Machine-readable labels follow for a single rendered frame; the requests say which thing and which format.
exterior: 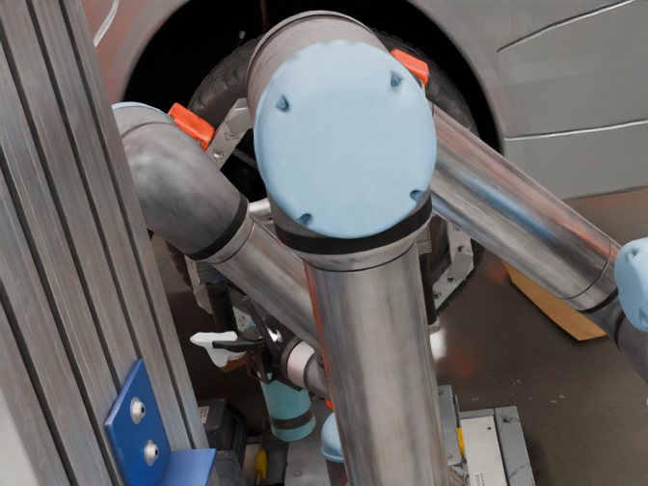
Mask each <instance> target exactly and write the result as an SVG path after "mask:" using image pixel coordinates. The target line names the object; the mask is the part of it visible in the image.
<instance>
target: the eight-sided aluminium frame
mask: <svg viewBox="0 0 648 486"><path fill-rule="evenodd" d="M250 128H253V126H252V121H251V116H250V111H249V108H248V103H247V98H246V97H244V98H239V99H238V100H237V101H236V103H235V104H234V105H233V107H232V108H231V109H229V113H228V114H227V116H226V117H225V119H224V120H223V122H222V123H221V125H220V126H219V127H218V129H217V130H216V132H215V133H214V136H213V138H212V141H211V144H210V145H209V147H208V148H207V150H206V151H205V153H206V154H207V155H208V156H209V158H210V159H211V160H212V162H213V163H214V164H215V165H216V167H217V168H218V169H219V170H220V169H221V168H222V166H223V165H224V163H225V162H226V161H227V159H228V158H229V156H230V155H231V153H232V152H233V150H234V149H235V148H236V146H237V145H238V143H239V142H240V141H241V139H242V138H243V136H244V135H245V134H246V132H247V131H248V129H250ZM445 224H446V232H447V240H448V247H449V250H448V251H447V252H446V253H445V254H444V256H443V257H442V258H441V259H440V260H439V261H438V262H437V264H436V265H435V266H434V267H433V268H432V269H431V270H430V272H431V279H432V285H433V293H434V300H435V307H436V309H437V308H438V307H439V306H440V304H441V303H442V302H443V301H444V300H445V299H446V298H447V297H448V295H449V294H450V293H451V292H452V291H453V290H454V289H455V288H456V287H457V285H458V284H459V283H460V282H462V281H463V280H465V279H466V277H467V275H468V274H469V273H470V272H471V271H472V270H473V250H472V245H471V238H470V237H469V236H467V235H466V234H465V233H463V232H462V231H460V230H459V229H458V228H456V227H455V226H453V225H452V224H451V223H449V222H448V221H445ZM184 257H185V260H186V264H187V268H188V272H189V275H190V279H191V283H192V286H193V289H194V292H193V294H194V295H195V297H196V300H197V304H198V306H200V307H201V308H203V309H205V310H206V311H207V312H208V313H209V314H211V313H212V314H213V312H212V309H211V306H210V302H209V298H208V295H207V290H206V287H205V283H199V280H198V276H197V273H196V272H195V271H196V269H195V265H194V261H193V260H192V259H190V258H189V257H188V256H186V255H184ZM228 288H229V295H230V298H231V302H232V308H233V310H234V315H235V318H236V323H237V326H238V330H239V331H241V332H244V329H246V323H247V321H248V320H249V318H250V317H251V316H250V315H249V313H248V311H247V309H245V308H246V307H245V306H244V304H243V298H244V297H245V296H244V295H242V294H241V293H239V292H237V291H236V290H234V289H232V288H231V287H229V286H228ZM240 318H241V319H240Z"/></svg>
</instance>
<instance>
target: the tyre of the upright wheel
mask: <svg viewBox="0 0 648 486"><path fill-rule="evenodd" d="M366 27H367V28H368V29H369V30H370V31H371V32H373V33H374V34H375V36H376V37H377V38H378V39H379V41H380V42H381V43H382V44H383V45H384V46H385V47H386V48H387V50H388V51H389V52H390V53H391V52H392V50H393V49H394V48H395V49H397V50H400V51H402V52H404V53H406V54H408V55H410V56H412V57H414V58H416V59H418V60H420V61H423V62H425V63H426V64H427V66H428V71H429V75H430V77H429V79H428V81H427V83H426V85H425V87H424V89H425V97H426V98H427V99H428V100H429V101H431V102H432V103H433V104H435V105H436V106H437V107H439V108H440V109H441V110H442V111H444V112H445V113H446V114H448V115H449V116H450V117H452V118H453V119H454V120H456V121H457V122H459V123H460V124H461V125H463V126H464V127H465V128H467V129H468V130H469V131H470V132H471V133H472V134H474V135H475V136H476V137H478V138H479V139H480V136H479V133H478V130H477V127H476V124H475V121H474V118H473V115H472V112H471V110H470V107H469V105H468V104H467V102H466V100H465V98H464V97H463V95H462V94H461V92H460V91H458V88H457V86H456V85H455V84H454V82H453V81H452V80H451V79H450V78H448V75H447V74H446V73H445V72H444V70H443V69H442V68H439V65H438V64H436V63H435V62H434V61H433V60H432V59H431V58H430V57H429V58H427V56H426V54H425V53H423V52H422V51H420V50H419V49H418V48H414V47H413V46H412V45H411V44H410V43H408V42H403V39H401V38H399V37H396V36H394V35H390V36H389V34H388V33H387V32H384V31H382V30H380V31H379V32H377V29H376V28H372V27H369V26H366ZM266 34H267V33H265V34H263V35H260V36H258V37H257V39H252V40H249V41H248V42H246V43H244V44H243V46H242V47H241V46H239V47H238V48H237V49H235V50H234V51H232V52H231V54H230V55H228V56H227V57H226V58H225V59H223V60H222V61H221V62H220V63H219V65H217V66H216V67H215V68H214V69H213V70H212V71H210V73H209V74H208V75H207V76H206V77H205V78H204V80H203V81H202V83H201V84H200V85H199V87H198V88H197V90H196V91H195V93H194V95H193V96H192V98H191V100H190V102H189V104H188V106H187V108H186V109H187V110H189V111H190V112H192V113H193V114H195V115H196V116H198V117H199V118H201V119H202V120H204V121H206V122H208V123H209V124H211V125H212V126H214V127H215V128H216V130H217V129H218V127H219V126H220V125H221V123H222V122H223V120H224V119H225V117H226V116H227V114H228V113H229V110H230V109H231V108H232V107H233V105H234V104H235V103H236V101H237V100H238V99H239V98H244V97H246V74H247V69H248V65H249V63H250V59H251V57H252V55H253V53H254V51H255V49H256V47H257V45H258V43H259V42H260V40H261V39H262V38H263V37H264V36H265V35H266ZM165 243H166V246H167V249H168V251H169V252H170V256H171V258H172V260H173V262H174V264H175V267H176V269H177V271H178V272H179V273H180V274H181V277H182V279H183V280H184V281H185V282H186V284H187V285H188V286H190V289H191V290H192V291H193V292H194V289H193V286H192V283H191V279H190V275H189V272H188V268H187V264H186V260H185V257H184V253H183V252H182V251H180V250H179V249H178V248H176V247H175V246H173V245H172V244H171V243H169V242H168V241H166V240H165ZM471 245H472V253H473V258H472V262H473V270H472V271H471V272H470V273H469V274H468V275H467V277H466V279H465V280H463V281H462V282H460V283H459V284H458V285H457V287H456V288H455V289H454V290H453V291H452V292H451V293H450V294H449V295H448V297H447V298H446V299H445V300H444V301H443V302H442V303H441V304H440V306H439V307H438V308H437V309H436V314H437V316H439V315H440V312H443V311H445V310H446V309H447V308H448V307H449V306H450V305H451V302H454V301H455V300H456V298H457V297H458V296H459V295H460V292H462V291H463V290H464V289H465V287H466V286H467V285H468V283H469V282H470V279H471V278H472V277H473V275H474V273H475V271H476V270H477V266H478V265H479V264H480V262H481V260H482V258H483V256H484V252H485V251H486V248H485V247H483V246H482V245H480V244H479V243H477V242H476V241H475V240H473V239H472V238H471Z"/></svg>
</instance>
